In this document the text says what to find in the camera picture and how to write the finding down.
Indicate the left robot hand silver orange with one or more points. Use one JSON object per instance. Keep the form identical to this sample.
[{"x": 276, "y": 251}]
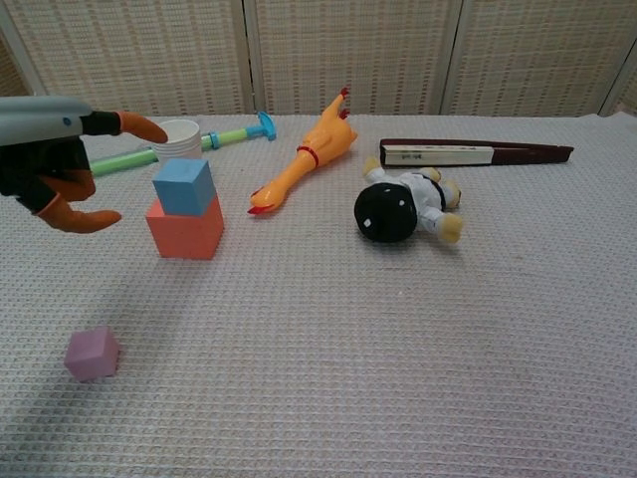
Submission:
[{"x": 45, "y": 164}]

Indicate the medium blue foam block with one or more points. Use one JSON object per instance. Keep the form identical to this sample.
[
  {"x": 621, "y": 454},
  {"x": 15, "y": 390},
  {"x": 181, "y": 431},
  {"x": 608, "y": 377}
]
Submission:
[{"x": 179, "y": 191}]

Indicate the small pink foam block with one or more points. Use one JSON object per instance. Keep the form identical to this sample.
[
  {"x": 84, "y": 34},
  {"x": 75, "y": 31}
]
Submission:
[{"x": 89, "y": 354}]

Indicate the white paper cup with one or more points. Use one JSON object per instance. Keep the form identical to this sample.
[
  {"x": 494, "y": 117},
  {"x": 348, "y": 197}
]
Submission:
[{"x": 181, "y": 147}]

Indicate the large orange foam block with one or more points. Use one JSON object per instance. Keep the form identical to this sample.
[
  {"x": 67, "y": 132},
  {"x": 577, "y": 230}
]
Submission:
[{"x": 184, "y": 236}]

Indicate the green blue water squirter toy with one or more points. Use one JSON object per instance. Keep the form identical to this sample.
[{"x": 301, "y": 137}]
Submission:
[{"x": 226, "y": 137}]

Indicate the orange rubber chicken toy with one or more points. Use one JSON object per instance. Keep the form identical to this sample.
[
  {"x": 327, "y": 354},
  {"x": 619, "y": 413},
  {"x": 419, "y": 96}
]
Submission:
[{"x": 318, "y": 147}]

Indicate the beige bamboo folding screen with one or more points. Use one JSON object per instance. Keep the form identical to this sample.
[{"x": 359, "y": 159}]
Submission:
[{"x": 348, "y": 50}]

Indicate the plush doll black head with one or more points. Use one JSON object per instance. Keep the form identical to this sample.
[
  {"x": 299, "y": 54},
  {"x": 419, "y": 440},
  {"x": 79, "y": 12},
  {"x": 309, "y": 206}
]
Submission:
[{"x": 385, "y": 211}]

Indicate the white woven tablecloth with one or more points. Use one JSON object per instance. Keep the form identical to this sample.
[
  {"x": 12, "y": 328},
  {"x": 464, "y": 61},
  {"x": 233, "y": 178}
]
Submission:
[{"x": 348, "y": 348}]

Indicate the folded dark red hand fan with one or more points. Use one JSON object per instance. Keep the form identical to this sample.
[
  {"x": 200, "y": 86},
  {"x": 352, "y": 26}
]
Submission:
[{"x": 448, "y": 154}]

